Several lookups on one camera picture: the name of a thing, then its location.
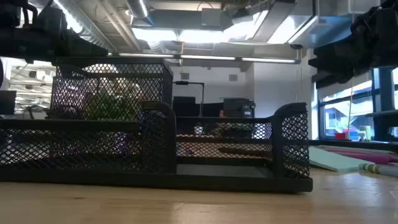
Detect green plant in white pot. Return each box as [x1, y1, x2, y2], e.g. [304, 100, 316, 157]
[82, 88, 139, 122]

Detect black vertical pole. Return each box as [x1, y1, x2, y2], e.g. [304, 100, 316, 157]
[378, 67, 396, 112]

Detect dark grey desk with pole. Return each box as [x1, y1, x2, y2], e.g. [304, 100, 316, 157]
[366, 109, 398, 141]

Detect long ceiling light strip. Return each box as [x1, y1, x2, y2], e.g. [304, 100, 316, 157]
[108, 52, 301, 65]

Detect black background screen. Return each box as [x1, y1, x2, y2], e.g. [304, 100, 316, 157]
[0, 90, 17, 116]

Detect purple handled scissors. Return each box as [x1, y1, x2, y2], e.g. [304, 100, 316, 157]
[323, 147, 398, 165]

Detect black background camera stand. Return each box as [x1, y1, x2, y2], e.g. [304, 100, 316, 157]
[173, 80, 205, 108]

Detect black background printer box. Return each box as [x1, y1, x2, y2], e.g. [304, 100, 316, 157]
[222, 97, 256, 118]

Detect black metal table frame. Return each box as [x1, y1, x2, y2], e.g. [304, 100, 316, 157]
[308, 139, 398, 154]

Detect grey-blue pencil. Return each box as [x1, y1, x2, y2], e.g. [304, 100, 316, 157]
[358, 162, 398, 179]

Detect green sticky note pad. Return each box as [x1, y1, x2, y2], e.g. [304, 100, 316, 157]
[308, 146, 374, 173]

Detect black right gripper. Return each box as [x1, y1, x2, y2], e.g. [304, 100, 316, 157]
[308, 4, 398, 90]

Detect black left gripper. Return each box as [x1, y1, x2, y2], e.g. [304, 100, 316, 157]
[0, 27, 109, 79]

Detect black mesh desk organizer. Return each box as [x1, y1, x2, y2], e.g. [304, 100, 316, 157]
[0, 57, 313, 193]

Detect black background monitor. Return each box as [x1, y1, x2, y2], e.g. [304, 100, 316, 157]
[172, 96, 197, 118]

